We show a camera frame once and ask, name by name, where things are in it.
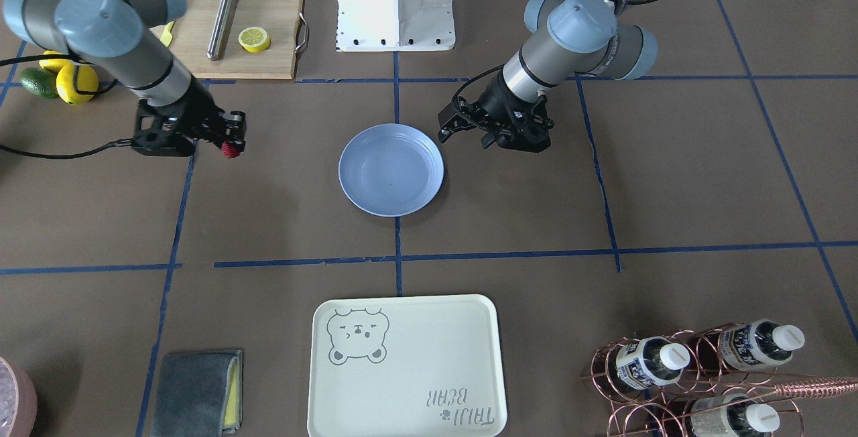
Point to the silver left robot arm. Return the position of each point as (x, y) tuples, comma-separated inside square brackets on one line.
[(567, 37)]

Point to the green lime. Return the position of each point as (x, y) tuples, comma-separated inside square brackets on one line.
[(39, 82)]

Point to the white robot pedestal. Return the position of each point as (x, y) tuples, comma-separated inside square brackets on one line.
[(395, 26)]

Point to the pink bowl of ice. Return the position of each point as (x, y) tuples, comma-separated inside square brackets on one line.
[(19, 400)]

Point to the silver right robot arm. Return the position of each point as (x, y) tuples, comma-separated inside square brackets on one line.
[(113, 34)]

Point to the red strawberry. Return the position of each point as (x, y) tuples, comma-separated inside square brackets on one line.
[(230, 150)]

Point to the half lemon slice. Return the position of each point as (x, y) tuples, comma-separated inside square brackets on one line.
[(254, 39)]

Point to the blue plate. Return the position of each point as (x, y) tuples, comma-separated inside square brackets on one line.
[(391, 170)]

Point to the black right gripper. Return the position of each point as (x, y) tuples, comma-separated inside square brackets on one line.
[(195, 105)]

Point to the white capped bottle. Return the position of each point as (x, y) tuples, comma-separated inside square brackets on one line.
[(763, 344), (649, 362), (732, 415)]

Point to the wooden cutting board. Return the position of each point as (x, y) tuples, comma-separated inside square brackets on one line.
[(281, 18)]

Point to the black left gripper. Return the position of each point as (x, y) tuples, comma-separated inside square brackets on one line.
[(497, 100)]

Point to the cream bear tray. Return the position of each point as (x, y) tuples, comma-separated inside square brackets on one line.
[(406, 366)]

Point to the copper wire bottle rack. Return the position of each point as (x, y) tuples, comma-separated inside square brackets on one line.
[(664, 410)]

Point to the yellow lemon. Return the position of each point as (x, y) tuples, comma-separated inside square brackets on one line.
[(53, 65), (76, 84)]

